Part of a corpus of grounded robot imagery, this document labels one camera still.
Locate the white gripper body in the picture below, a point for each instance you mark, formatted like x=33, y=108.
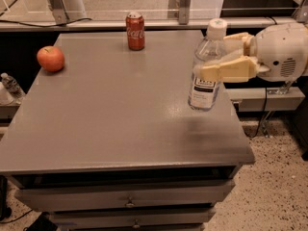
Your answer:
x=279, y=52

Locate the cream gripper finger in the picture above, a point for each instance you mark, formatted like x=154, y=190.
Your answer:
x=238, y=42
x=235, y=71

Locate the clear plastic water bottle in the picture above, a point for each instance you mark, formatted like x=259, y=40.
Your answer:
x=203, y=93

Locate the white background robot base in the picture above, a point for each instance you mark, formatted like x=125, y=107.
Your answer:
x=65, y=11

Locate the red apple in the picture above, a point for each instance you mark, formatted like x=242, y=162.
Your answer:
x=51, y=58

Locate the small background water bottle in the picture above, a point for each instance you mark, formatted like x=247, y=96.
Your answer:
x=12, y=86

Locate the red Coca-Cola can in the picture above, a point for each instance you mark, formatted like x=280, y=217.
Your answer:
x=135, y=31

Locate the upper grey drawer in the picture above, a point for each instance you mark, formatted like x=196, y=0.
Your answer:
x=126, y=196

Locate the grey drawer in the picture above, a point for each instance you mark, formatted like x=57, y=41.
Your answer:
x=126, y=196
x=133, y=218

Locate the grey drawer cabinet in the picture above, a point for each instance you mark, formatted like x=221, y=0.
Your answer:
x=114, y=116

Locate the lower grey drawer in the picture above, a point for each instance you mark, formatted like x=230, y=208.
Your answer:
x=133, y=218

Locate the white object left edge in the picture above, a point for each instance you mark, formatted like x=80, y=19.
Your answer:
x=5, y=96

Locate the grey wall power strip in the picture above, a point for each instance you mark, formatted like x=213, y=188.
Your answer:
x=261, y=99

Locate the grey metal bracket post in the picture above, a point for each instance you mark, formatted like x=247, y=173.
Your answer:
x=180, y=10

